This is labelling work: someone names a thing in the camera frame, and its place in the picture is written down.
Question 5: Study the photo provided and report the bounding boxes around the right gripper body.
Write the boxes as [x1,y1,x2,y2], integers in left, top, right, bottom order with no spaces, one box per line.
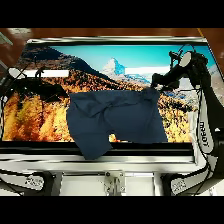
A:
[150,72,170,91]

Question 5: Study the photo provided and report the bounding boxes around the dark blue shorts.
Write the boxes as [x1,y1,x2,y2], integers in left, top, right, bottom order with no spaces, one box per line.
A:
[65,87,169,161]

